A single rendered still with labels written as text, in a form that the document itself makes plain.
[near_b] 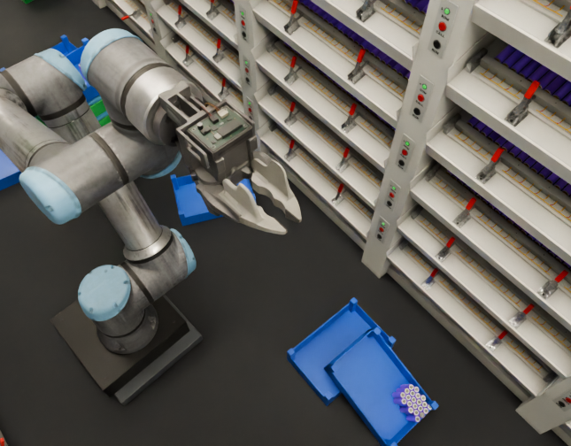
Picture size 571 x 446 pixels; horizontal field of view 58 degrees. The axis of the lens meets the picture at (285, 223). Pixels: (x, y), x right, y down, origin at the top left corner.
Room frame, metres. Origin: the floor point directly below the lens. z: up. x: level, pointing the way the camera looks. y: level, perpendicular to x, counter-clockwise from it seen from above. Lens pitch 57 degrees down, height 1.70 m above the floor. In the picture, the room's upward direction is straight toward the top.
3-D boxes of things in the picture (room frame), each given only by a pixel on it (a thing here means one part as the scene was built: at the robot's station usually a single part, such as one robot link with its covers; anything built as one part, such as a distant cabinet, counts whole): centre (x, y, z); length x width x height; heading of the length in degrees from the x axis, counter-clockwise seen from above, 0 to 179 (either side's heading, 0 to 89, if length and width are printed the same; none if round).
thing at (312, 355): (0.57, -0.19, 0.04); 0.30 x 0.20 x 0.08; 130
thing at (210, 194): (0.36, 0.07, 1.21); 0.09 x 0.05 x 0.02; 38
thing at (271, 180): (0.35, 0.01, 1.23); 0.09 x 0.03 x 0.06; 47
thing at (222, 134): (0.42, 0.09, 1.23); 0.12 x 0.08 x 0.09; 43
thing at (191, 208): (1.21, 0.29, 0.04); 0.30 x 0.20 x 0.08; 106
